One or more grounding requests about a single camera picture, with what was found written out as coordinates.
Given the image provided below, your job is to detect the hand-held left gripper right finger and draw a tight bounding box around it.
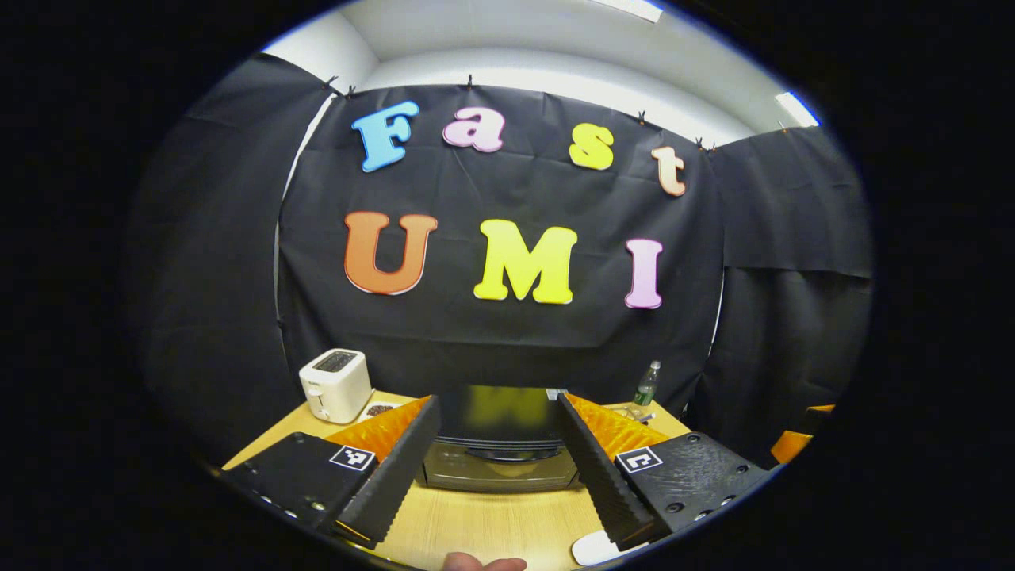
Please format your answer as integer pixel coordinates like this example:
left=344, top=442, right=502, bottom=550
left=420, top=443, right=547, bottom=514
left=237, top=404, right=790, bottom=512
left=554, top=393, right=776, bottom=554

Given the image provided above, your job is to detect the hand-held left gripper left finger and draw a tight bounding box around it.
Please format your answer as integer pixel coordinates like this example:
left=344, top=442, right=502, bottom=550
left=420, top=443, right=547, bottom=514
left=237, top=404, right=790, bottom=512
left=220, top=395, right=442, bottom=550

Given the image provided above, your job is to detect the black electric oven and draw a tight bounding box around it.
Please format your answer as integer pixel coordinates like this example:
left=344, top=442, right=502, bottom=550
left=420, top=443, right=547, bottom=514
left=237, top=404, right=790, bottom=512
left=416, top=385, right=585, bottom=495

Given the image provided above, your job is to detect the green water bottle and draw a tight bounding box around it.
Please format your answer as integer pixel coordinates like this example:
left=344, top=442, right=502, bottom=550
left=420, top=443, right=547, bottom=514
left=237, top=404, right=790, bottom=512
left=634, top=360, right=662, bottom=408

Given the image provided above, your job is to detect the white toaster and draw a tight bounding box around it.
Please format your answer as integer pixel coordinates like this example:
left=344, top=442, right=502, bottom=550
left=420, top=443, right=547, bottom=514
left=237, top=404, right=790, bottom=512
left=298, top=348, right=374, bottom=426

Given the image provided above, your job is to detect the black backdrop cloth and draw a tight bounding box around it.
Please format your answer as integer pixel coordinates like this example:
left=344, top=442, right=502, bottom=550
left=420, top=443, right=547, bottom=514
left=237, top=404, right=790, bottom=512
left=125, top=52, right=875, bottom=470

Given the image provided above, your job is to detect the ceiling light panel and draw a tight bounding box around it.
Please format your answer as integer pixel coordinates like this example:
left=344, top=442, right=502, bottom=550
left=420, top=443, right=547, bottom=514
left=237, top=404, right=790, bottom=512
left=774, top=90, right=822, bottom=129
left=588, top=0, right=665, bottom=24

